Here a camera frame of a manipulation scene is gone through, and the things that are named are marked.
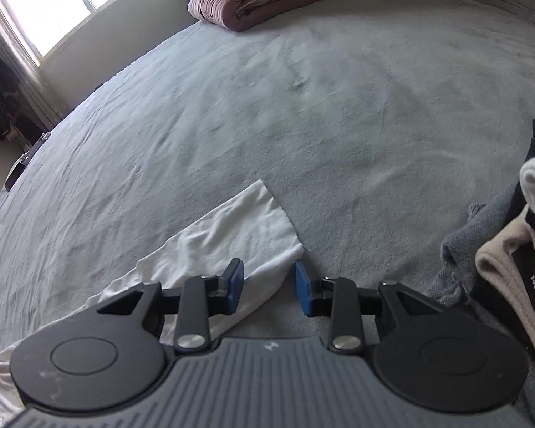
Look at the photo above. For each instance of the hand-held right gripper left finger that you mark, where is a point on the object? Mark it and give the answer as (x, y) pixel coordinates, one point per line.
(234, 287)

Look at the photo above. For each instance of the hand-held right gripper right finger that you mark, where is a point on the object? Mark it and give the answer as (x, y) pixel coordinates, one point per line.
(303, 287)

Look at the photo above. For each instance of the white cotton garment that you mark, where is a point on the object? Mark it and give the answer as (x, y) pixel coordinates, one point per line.
(232, 232)

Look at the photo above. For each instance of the pile of mixed clothes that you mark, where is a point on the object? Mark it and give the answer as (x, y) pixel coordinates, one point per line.
(533, 272)

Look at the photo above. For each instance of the bed with grey blanket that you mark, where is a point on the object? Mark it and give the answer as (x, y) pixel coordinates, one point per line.
(321, 120)

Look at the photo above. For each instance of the grey knit garment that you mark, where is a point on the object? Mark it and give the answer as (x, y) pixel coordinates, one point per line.
(468, 249)

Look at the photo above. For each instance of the beige garment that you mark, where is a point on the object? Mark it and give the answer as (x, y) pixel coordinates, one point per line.
(504, 258)

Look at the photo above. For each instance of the black smartphone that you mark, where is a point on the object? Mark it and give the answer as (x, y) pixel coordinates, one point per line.
(14, 174)

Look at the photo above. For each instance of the patterned grey curtain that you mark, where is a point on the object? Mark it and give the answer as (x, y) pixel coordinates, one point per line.
(31, 89)

